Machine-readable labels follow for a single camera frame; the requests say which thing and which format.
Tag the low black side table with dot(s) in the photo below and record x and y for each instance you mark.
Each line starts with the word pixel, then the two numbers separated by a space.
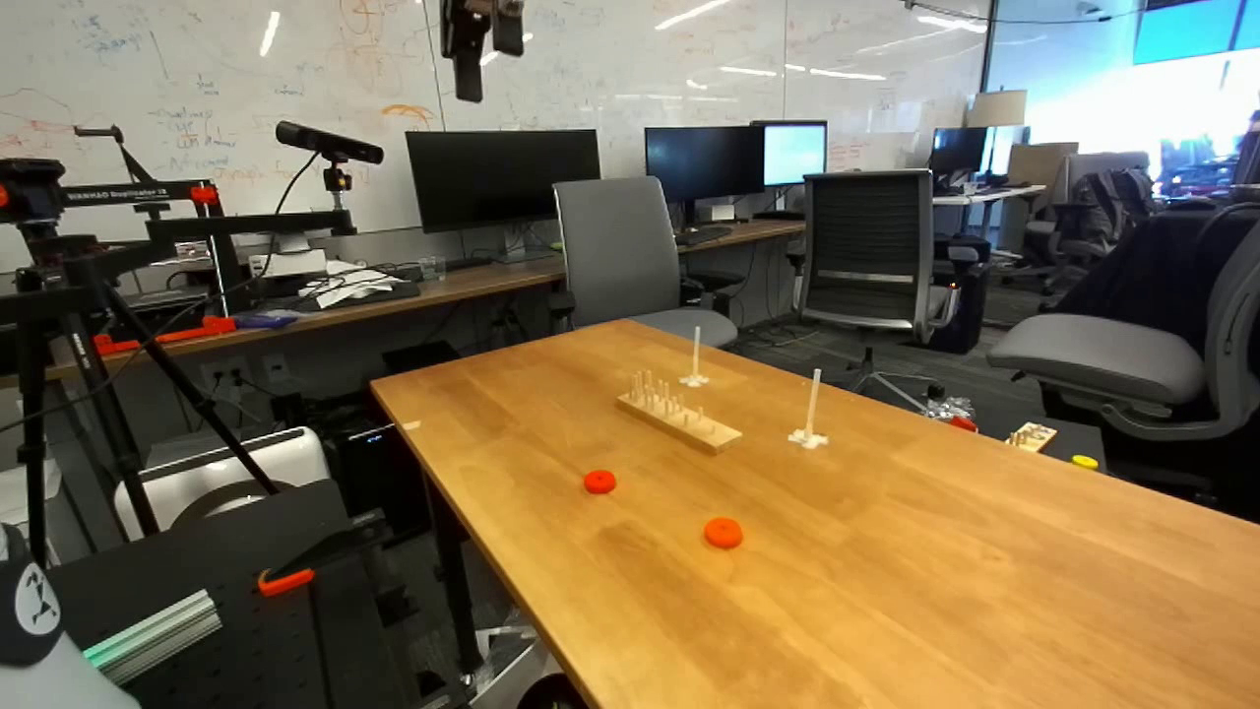
pixel 1066 438

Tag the blue flat item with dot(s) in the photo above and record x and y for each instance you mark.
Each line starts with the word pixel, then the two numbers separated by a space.
pixel 268 320

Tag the silver green bar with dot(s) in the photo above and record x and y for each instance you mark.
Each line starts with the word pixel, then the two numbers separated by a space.
pixel 161 630

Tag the small dotted wooden block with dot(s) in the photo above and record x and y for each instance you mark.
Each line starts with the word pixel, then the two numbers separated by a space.
pixel 1033 438

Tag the black camera tripod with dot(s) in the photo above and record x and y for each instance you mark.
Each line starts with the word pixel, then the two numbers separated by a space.
pixel 65 282

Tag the black rig with orange knobs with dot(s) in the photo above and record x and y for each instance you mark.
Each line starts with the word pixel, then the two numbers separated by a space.
pixel 199 217

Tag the black sensor bar on stand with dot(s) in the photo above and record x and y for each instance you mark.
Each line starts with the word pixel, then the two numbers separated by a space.
pixel 329 144

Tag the clear peg stand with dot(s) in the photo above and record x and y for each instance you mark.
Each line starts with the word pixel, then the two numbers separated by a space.
pixel 809 438
pixel 693 380

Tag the black cap with logo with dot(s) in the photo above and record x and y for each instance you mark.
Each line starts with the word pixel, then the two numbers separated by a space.
pixel 25 594

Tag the yellow cap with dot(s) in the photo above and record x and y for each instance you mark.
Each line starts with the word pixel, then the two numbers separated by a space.
pixel 1086 460

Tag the large black monitor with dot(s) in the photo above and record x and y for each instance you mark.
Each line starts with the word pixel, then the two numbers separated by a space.
pixel 499 179

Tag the red bar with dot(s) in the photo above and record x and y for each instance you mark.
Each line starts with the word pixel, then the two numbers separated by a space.
pixel 164 334

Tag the black draped cloth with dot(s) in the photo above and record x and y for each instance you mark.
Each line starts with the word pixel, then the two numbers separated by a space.
pixel 1142 278

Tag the black computer monitor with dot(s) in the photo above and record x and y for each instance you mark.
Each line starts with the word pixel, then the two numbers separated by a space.
pixel 701 157

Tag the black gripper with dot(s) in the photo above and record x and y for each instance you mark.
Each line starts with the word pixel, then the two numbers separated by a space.
pixel 465 26

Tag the white ABB controller box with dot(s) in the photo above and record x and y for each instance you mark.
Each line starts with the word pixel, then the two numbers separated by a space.
pixel 217 472

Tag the black mesh office chair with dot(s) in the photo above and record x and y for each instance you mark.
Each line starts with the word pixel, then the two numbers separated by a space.
pixel 867 250

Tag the white lamp shade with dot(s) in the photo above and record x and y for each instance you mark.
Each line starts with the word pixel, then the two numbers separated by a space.
pixel 998 108

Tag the white papers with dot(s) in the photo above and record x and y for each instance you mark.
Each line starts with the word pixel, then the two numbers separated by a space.
pixel 344 286

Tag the wooden peg board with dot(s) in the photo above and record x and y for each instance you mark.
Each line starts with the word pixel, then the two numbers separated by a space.
pixel 686 420

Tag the grey office chair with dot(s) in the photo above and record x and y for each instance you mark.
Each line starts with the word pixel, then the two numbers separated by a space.
pixel 1116 354
pixel 615 250

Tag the black robot cart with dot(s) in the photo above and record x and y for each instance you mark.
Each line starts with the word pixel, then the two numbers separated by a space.
pixel 237 617

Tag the long wooden desk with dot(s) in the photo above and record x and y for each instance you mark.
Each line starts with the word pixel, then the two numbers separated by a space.
pixel 436 292

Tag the orange plastic disc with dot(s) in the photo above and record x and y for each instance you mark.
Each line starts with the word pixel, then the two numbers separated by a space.
pixel 721 531
pixel 599 480

